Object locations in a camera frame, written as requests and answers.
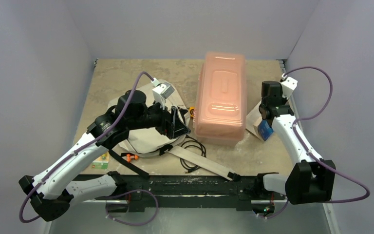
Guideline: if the black usb cable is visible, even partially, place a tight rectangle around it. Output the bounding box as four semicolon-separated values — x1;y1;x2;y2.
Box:
179;136;207;172

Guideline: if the black aluminium base frame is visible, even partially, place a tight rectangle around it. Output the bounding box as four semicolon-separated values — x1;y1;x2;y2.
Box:
46;174;333;214

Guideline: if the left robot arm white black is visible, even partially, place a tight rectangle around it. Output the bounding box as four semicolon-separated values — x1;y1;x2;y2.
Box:
19;89;190;221

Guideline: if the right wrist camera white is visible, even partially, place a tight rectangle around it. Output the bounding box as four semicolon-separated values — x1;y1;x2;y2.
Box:
280;74;298;99

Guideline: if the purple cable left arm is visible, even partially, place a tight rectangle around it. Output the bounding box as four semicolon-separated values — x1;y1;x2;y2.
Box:
19;71;157;224

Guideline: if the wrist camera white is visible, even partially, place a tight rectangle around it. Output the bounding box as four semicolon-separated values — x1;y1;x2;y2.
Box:
151;78;175;110
280;74;298;99

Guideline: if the blue orange book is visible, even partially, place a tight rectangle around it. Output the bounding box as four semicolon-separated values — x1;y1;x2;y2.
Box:
246;101;273;142

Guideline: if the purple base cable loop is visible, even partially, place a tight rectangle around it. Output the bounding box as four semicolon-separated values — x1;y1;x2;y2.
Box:
105;189;159;227

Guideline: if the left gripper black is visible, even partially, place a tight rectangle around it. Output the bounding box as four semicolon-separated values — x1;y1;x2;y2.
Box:
128;97;190;138

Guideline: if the orange small clip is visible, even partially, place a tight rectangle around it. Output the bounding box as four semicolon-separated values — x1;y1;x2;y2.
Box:
125;154;139;162

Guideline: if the banana toy card pack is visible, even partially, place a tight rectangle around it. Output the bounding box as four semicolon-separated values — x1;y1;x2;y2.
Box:
90;152;110;170

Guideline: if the orange translucent plastic box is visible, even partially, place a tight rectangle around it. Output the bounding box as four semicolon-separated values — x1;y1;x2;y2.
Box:
193;52;247;146

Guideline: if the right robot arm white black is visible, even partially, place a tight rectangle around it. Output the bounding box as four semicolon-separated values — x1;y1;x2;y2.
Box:
254;80;336;205

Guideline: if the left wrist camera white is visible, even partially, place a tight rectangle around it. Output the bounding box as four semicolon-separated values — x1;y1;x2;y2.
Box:
151;78;175;110

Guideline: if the yellow tape measure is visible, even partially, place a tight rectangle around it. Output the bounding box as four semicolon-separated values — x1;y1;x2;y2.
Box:
189;107;196;118

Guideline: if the beige backpack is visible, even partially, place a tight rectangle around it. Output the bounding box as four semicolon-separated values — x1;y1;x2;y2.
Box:
117;84;240;181

